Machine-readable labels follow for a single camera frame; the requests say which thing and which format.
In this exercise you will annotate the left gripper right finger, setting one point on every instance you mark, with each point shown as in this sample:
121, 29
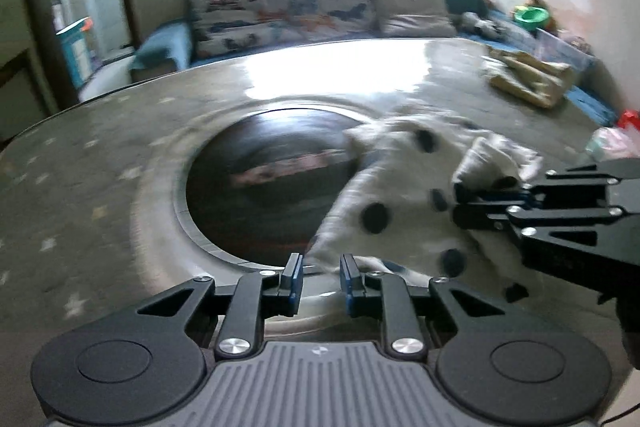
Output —
386, 297

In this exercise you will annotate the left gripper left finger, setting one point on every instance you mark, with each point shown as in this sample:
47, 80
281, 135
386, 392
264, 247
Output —
258, 296

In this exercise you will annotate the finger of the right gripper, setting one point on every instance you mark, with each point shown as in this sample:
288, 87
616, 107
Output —
504, 191
487, 216

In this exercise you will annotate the polka dot white garment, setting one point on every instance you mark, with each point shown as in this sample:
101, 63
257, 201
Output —
395, 214

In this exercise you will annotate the pink plastic bag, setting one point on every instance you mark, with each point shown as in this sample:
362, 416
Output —
617, 142

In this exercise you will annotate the beige folded garment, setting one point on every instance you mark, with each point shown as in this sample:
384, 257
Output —
538, 83

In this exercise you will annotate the clear plastic storage box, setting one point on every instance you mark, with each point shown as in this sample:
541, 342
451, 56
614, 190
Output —
554, 50

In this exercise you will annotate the green plastic bowl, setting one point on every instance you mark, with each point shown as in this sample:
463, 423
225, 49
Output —
531, 17

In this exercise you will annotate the beige plain cushion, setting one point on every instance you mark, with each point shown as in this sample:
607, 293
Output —
414, 19

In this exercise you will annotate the butterfly print cushion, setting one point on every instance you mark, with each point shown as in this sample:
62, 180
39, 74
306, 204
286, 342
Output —
222, 27

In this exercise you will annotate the blue sofa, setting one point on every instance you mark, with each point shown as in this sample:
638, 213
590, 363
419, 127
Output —
170, 47

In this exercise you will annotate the dark wooden cabinet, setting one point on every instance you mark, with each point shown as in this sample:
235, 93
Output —
22, 102

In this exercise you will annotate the blue cardboard box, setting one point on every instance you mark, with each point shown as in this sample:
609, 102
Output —
76, 51

